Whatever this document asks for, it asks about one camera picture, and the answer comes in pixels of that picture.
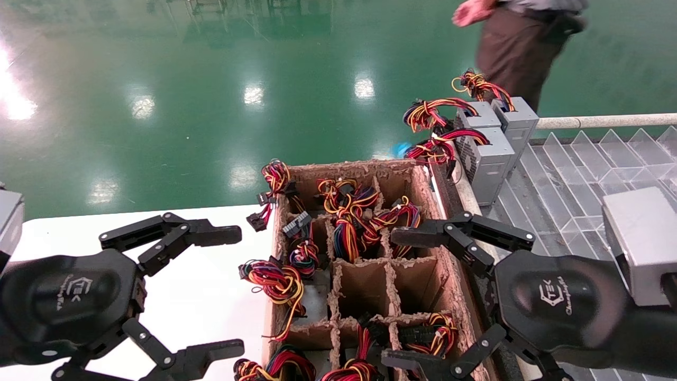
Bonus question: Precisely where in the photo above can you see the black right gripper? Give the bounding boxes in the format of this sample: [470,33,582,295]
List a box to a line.
[381,211,635,381]

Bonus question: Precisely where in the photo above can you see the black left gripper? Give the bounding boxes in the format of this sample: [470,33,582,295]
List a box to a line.
[0,212,245,381]

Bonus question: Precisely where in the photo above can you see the grey power supply colourful cables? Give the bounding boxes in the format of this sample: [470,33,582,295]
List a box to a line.
[234,345,317,381]
[334,212,365,261]
[320,313,389,381]
[283,211,321,278]
[365,196,424,259]
[451,69,539,175]
[239,258,328,342]
[316,177,380,215]
[246,159,297,232]
[398,312,460,356]
[405,127,516,207]
[403,97,501,139]

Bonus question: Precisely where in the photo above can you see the bare person hand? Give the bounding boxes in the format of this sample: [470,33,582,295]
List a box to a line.
[452,0,499,28]

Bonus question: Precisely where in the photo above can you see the brown cardboard divider box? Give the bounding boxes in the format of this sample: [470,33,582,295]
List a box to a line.
[262,159,490,381]

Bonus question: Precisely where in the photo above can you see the clear acrylic divider tray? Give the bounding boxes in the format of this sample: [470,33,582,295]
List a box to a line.
[468,126,677,381]

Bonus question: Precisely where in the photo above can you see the person in brown trousers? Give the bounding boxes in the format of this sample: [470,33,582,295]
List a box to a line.
[475,0,589,113]

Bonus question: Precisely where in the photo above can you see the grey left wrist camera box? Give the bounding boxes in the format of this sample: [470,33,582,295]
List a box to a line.
[0,189,25,273]

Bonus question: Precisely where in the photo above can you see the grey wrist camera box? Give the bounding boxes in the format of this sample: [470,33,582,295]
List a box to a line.
[602,186,677,307]
[0,189,25,273]

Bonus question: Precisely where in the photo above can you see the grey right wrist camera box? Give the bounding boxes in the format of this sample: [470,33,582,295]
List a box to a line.
[602,186,677,307]

